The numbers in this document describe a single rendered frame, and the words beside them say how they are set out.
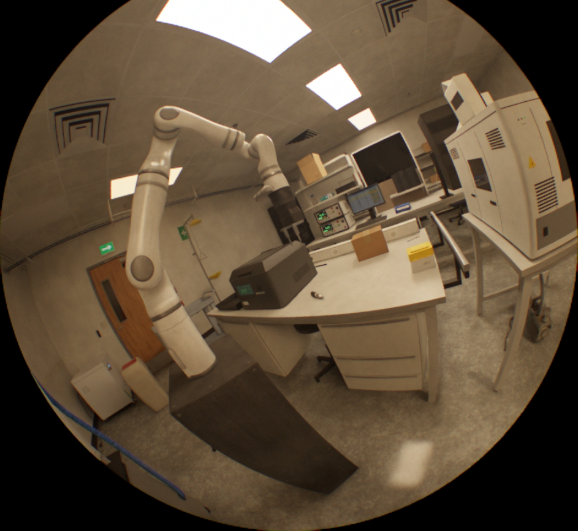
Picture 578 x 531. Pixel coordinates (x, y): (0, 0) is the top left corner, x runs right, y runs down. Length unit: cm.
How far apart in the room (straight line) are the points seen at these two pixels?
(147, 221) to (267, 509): 157
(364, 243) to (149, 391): 278
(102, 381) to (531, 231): 395
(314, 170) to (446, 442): 334
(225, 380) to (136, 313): 341
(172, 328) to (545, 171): 114
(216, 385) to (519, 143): 103
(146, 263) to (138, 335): 342
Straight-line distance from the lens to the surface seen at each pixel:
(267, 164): 61
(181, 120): 60
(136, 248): 45
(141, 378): 267
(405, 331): 91
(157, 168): 51
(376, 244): 129
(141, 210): 47
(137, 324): 380
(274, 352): 162
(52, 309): 409
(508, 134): 76
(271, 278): 108
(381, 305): 79
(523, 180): 77
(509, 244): 102
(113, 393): 343
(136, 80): 176
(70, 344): 405
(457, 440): 139
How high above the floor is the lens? 134
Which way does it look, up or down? 5 degrees down
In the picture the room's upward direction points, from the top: 25 degrees counter-clockwise
